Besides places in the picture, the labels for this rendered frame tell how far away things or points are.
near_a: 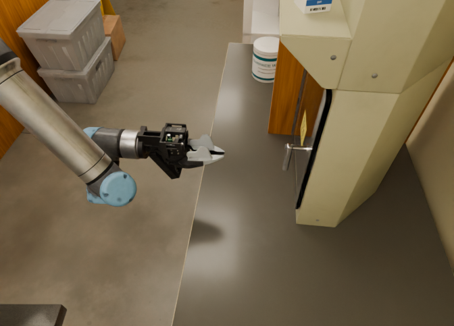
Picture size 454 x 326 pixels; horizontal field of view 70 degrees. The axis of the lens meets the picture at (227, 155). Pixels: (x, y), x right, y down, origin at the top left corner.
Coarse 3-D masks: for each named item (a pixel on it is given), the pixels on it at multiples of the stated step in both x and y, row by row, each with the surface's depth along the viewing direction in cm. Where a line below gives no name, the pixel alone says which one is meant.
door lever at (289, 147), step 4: (288, 144) 78; (292, 144) 78; (284, 148) 79; (288, 148) 78; (292, 148) 77; (296, 148) 78; (300, 148) 77; (304, 148) 77; (288, 152) 78; (284, 156) 80; (288, 156) 79; (284, 160) 81; (288, 160) 80; (284, 164) 82; (288, 164) 82; (284, 168) 83
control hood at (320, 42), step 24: (288, 0) 61; (336, 0) 61; (288, 24) 55; (312, 24) 55; (336, 24) 55; (288, 48) 54; (312, 48) 53; (336, 48) 53; (312, 72) 57; (336, 72) 56
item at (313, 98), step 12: (312, 84) 78; (312, 96) 77; (324, 96) 63; (300, 108) 96; (312, 108) 75; (324, 108) 63; (300, 120) 94; (312, 120) 74; (300, 132) 92; (312, 132) 73; (300, 144) 90; (312, 144) 71; (300, 156) 88; (312, 156) 73; (300, 168) 86; (300, 180) 84; (300, 192) 84
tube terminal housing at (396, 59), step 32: (352, 0) 53; (384, 0) 47; (416, 0) 46; (448, 0) 46; (352, 32) 52; (384, 32) 50; (416, 32) 50; (448, 32) 55; (352, 64) 55; (384, 64) 54; (416, 64) 54; (448, 64) 67; (352, 96) 59; (384, 96) 59; (416, 96) 66; (352, 128) 65; (384, 128) 65; (320, 160) 73; (352, 160) 72; (384, 160) 82; (320, 192) 82; (352, 192) 80; (320, 224) 92
